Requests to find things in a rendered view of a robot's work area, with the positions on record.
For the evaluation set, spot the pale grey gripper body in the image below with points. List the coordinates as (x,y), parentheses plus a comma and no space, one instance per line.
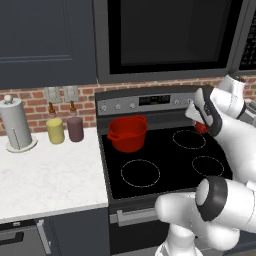
(196,112)

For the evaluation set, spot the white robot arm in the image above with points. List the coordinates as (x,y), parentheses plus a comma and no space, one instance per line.
(230,203)

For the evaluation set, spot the red bell pepper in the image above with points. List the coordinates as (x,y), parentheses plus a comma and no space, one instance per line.
(200,128)

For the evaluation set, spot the silver stove knob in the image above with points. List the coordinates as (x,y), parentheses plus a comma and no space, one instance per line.
(190,101)
(176,102)
(132,105)
(104,108)
(117,106)

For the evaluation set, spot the black stove with hob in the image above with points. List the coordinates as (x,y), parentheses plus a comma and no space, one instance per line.
(166,156)

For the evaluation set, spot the black and grey microwave oven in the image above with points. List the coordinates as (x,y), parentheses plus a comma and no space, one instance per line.
(166,36)

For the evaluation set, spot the purple bottle with brown top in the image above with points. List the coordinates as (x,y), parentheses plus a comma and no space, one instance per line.
(75,129)

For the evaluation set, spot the black oven door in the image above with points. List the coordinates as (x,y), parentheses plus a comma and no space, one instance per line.
(140,236)

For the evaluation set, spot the yellow bottle with brown top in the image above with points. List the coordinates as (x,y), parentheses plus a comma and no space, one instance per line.
(55,131)

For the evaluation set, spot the dark blue cupboard door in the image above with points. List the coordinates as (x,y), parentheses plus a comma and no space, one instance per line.
(46,40)
(80,233)

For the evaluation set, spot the dark blue lower cupboard door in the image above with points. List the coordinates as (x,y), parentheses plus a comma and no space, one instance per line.
(80,233)

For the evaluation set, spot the white paper towel holder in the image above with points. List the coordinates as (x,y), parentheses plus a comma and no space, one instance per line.
(15,125)

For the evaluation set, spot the grey drawer front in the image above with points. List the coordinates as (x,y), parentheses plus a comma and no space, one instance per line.
(20,248)

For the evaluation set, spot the grey wall socket plate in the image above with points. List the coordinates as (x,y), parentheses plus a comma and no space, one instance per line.
(71,94)
(52,95)

